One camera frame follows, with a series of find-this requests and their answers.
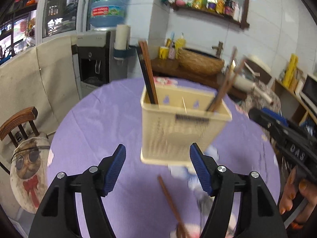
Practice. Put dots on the cream perforated utensil holder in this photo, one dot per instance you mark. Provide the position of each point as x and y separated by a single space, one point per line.
178 133

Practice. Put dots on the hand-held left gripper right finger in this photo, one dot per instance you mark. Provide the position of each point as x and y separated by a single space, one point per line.
199 168

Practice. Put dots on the yellow seasoning packet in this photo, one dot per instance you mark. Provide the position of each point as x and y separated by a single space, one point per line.
199 0

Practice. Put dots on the purple floral tablecloth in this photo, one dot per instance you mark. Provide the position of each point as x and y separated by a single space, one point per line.
104 119

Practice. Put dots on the dark chopstick with gold band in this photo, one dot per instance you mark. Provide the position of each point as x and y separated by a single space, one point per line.
232 65

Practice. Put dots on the white microwave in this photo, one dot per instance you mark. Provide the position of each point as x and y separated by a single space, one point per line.
309 91

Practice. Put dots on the yellow box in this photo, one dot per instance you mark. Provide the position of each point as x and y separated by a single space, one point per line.
291 72

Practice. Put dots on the cream and brown cooker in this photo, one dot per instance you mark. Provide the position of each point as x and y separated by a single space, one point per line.
260 65

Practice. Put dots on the amber sauce bottle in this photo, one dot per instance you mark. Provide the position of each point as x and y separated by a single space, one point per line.
220 5

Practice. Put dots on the yellow soap bottle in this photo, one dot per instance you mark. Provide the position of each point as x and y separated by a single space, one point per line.
180 42

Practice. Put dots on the tall dark sauce bottle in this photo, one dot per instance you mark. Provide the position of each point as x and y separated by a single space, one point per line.
229 6

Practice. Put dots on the wooden shelf unit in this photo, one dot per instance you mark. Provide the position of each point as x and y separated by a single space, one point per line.
284 91

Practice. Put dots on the woven basin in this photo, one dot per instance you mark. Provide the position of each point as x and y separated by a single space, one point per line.
200 63

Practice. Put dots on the beige cloth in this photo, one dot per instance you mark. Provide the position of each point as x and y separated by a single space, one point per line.
37 84

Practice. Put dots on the brown wooden chair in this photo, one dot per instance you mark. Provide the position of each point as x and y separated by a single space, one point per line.
18 117

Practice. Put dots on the bronze faucet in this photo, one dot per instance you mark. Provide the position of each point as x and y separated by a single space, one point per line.
219 49

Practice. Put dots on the person's right hand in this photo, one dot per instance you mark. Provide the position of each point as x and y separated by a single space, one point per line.
305 191

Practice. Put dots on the wooden framed mirror shelf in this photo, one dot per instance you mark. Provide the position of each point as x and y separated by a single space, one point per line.
210 13

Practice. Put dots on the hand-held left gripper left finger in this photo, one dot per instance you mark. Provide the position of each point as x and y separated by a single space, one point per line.
114 171

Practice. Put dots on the brown wooden chopstick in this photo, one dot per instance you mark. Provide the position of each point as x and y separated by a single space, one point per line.
223 84
148 72
171 200
230 81

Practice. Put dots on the small patterned bottle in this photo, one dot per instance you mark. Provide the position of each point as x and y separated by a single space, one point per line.
172 52

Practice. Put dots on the blue water bottle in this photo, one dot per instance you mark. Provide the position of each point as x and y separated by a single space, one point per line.
109 7

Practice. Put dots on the cat print cushion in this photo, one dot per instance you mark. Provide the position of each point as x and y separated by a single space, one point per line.
27 168

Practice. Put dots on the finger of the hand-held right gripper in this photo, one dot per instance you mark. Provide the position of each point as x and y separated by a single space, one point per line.
265 121
276 116

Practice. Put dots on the white paper cup dispenser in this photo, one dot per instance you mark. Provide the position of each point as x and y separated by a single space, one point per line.
122 37

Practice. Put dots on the sliding window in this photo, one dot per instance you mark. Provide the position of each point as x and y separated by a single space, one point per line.
57 10

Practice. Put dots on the dark blue chopstick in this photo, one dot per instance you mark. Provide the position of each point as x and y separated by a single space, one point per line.
145 79

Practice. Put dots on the grey water dispenser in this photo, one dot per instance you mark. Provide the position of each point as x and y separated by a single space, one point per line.
92 62

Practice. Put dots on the black plastic bag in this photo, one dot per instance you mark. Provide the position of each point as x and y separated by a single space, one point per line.
310 126

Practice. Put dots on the floral cloth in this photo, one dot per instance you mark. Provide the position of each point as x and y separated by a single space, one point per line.
262 96

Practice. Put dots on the pink cup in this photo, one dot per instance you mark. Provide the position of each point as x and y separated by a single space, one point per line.
180 2

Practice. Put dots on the white bottle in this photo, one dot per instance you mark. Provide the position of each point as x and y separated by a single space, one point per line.
237 11

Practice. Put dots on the yellow cup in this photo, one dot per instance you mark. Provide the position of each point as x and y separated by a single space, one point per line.
164 52

